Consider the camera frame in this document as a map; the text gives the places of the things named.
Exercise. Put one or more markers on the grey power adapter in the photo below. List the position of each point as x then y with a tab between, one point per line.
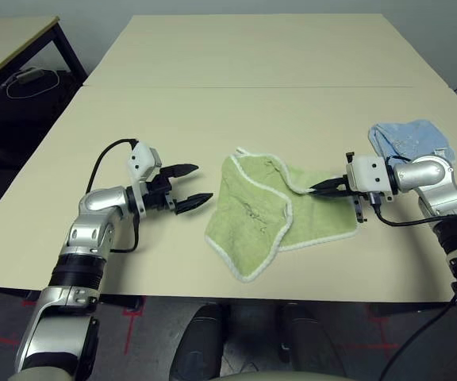
28	74

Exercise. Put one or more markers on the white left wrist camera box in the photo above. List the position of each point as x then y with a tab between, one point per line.
141	160

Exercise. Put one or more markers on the green towel with white trim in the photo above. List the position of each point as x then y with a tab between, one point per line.
244	222

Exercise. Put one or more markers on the side table with black frame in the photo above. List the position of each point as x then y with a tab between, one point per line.
6	43

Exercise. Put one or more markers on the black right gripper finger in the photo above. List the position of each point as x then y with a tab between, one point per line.
331	193
329	184

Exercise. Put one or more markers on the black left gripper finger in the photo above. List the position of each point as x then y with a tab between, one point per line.
181	170
194	201

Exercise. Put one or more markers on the red floor tape cross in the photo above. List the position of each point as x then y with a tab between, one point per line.
130	321
379	329

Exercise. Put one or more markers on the folded light blue towel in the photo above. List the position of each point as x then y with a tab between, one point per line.
411	137

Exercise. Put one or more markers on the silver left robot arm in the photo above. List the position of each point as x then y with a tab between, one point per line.
93	230

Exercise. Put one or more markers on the grey right robot leg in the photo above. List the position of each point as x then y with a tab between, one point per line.
312	341

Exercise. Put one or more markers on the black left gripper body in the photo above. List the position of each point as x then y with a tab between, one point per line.
157	194

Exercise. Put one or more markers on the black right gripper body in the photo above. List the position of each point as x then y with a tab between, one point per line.
360	208

